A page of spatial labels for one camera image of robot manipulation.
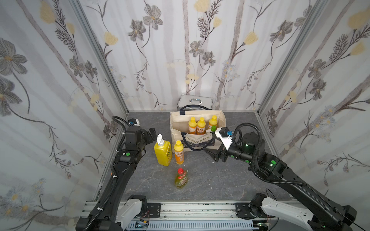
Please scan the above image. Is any cream canvas shopping bag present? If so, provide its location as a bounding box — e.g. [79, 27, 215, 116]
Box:
[170, 106, 226, 152]

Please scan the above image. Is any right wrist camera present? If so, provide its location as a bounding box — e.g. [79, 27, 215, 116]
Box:
[214, 127, 233, 151]

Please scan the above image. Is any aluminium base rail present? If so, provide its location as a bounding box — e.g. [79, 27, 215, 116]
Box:
[82, 200, 316, 231]

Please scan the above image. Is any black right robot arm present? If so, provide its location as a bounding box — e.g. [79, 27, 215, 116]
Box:
[202, 123, 357, 231]

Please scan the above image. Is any large yellow soap bottle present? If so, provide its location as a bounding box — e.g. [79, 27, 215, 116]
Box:
[154, 134, 172, 167]

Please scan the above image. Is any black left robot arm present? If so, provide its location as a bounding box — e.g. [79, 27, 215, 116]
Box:
[76, 116, 157, 231]

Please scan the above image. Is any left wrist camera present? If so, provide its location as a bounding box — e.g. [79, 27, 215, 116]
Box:
[128, 118, 140, 126]

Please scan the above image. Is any silver metal case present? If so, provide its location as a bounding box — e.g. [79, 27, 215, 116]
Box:
[177, 94, 214, 111]

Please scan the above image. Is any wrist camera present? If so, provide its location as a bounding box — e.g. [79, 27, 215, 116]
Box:
[128, 118, 140, 126]
[214, 127, 233, 151]

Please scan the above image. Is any green bottle red cap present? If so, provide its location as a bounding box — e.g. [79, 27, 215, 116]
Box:
[174, 168, 188, 188]

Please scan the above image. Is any orange bottle yellow cap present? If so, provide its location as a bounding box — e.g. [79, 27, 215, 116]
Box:
[209, 115, 218, 129]
[196, 117, 206, 135]
[188, 117, 197, 134]
[174, 140, 184, 165]

